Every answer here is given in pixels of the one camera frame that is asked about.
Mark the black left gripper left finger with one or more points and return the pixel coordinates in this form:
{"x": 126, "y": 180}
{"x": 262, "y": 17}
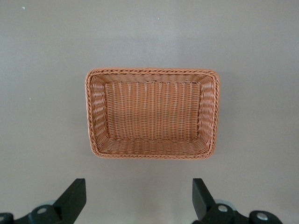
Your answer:
{"x": 70, "y": 200}

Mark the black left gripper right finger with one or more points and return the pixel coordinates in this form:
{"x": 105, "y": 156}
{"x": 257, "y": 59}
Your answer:
{"x": 205, "y": 203}

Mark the brown woven basket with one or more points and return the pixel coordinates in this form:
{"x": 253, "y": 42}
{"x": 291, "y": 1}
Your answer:
{"x": 151, "y": 114}

